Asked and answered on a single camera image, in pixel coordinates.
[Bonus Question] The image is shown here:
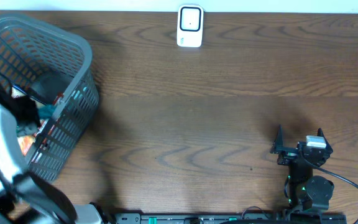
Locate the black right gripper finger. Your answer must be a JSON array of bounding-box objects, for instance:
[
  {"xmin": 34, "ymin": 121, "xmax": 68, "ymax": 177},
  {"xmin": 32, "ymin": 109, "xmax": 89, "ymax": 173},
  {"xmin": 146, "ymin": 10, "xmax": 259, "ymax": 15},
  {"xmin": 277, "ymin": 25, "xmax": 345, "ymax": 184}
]
[
  {"xmin": 273, "ymin": 124, "xmax": 284, "ymax": 148},
  {"xmin": 318, "ymin": 128, "xmax": 329, "ymax": 146}
]

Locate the yellow snack bag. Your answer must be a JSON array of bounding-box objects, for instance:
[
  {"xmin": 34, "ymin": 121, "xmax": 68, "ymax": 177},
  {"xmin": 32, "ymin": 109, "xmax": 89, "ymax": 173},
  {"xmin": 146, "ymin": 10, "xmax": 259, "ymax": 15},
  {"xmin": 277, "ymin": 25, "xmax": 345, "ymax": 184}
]
[{"xmin": 12, "ymin": 86, "xmax": 55, "ymax": 155}]

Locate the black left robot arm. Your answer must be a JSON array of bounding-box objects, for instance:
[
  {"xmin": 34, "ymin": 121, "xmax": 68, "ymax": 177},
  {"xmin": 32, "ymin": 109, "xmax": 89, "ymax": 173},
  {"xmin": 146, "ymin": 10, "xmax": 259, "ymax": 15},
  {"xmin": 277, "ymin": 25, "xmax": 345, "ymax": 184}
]
[{"xmin": 0, "ymin": 73, "xmax": 111, "ymax": 223}]

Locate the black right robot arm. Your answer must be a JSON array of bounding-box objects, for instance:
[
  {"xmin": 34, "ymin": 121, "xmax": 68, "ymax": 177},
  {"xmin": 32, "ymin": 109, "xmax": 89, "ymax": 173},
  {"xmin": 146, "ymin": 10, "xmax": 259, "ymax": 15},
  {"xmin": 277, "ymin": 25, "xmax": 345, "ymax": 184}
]
[{"xmin": 270, "ymin": 126, "xmax": 334, "ymax": 220}]

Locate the white barcode scanner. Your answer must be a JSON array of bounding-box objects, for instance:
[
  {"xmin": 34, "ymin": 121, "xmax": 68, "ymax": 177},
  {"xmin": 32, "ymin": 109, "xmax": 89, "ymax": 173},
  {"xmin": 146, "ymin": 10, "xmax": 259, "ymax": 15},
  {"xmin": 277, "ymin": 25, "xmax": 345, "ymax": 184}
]
[{"xmin": 177, "ymin": 4, "xmax": 204, "ymax": 48}]

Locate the grey plastic shopping basket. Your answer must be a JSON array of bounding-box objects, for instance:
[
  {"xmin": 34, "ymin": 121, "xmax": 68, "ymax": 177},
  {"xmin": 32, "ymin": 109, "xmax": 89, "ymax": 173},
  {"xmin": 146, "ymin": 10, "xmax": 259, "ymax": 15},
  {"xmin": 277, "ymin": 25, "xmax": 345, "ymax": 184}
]
[{"xmin": 0, "ymin": 14, "xmax": 99, "ymax": 181}]

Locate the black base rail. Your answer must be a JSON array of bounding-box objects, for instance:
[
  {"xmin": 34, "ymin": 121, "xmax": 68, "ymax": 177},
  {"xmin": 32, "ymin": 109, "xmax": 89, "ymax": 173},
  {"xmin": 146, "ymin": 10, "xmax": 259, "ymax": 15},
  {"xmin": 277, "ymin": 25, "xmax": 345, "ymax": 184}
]
[{"xmin": 114, "ymin": 212, "xmax": 347, "ymax": 224}]

